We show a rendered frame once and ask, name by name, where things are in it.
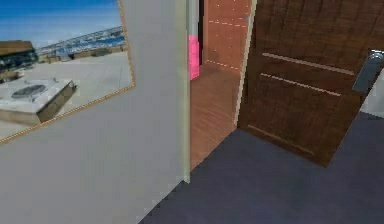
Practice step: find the pink box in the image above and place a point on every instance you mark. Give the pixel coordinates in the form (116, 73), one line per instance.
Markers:
(193, 56)

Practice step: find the dark brown wooden door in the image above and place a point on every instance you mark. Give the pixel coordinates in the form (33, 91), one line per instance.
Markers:
(300, 83)

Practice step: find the framed seaside picture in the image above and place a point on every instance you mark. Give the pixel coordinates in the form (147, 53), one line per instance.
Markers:
(66, 60)

